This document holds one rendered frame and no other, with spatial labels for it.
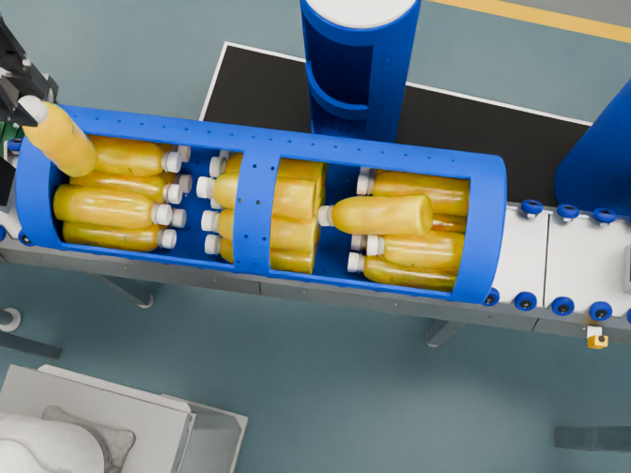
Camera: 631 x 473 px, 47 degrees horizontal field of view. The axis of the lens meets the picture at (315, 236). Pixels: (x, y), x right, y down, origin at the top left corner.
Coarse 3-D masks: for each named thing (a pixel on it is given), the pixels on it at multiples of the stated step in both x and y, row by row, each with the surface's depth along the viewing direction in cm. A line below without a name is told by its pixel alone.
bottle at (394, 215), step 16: (336, 208) 137; (352, 208) 135; (368, 208) 133; (384, 208) 131; (400, 208) 130; (416, 208) 128; (432, 208) 133; (336, 224) 138; (352, 224) 135; (368, 224) 133; (384, 224) 132; (400, 224) 130; (416, 224) 128
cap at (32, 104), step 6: (24, 96) 109; (30, 96) 109; (24, 102) 109; (30, 102) 109; (36, 102) 109; (24, 108) 109; (30, 108) 109; (36, 108) 109; (42, 108) 109; (36, 114) 108; (42, 114) 110; (36, 120) 109
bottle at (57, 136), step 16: (48, 112) 112; (64, 112) 115; (32, 128) 111; (48, 128) 112; (64, 128) 114; (32, 144) 115; (48, 144) 114; (64, 144) 116; (80, 144) 120; (64, 160) 121; (80, 160) 123; (96, 160) 128; (80, 176) 128
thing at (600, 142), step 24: (624, 96) 180; (600, 120) 198; (624, 120) 180; (576, 144) 224; (600, 144) 196; (624, 144) 184; (576, 168) 216; (600, 168) 201; (624, 168) 191; (576, 192) 222; (600, 192) 210; (624, 192) 202
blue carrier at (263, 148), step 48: (192, 144) 132; (240, 144) 132; (288, 144) 133; (336, 144) 134; (384, 144) 136; (48, 192) 131; (192, 192) 157; (240, 192) 128; (336, 192) 154; (480, 192) 127; (48, 240) 138; (192, 240) 153; (240, 240) 131; (336, 240) 154; (480, 240) 126; (384, 288) 136; (480, 288) 130
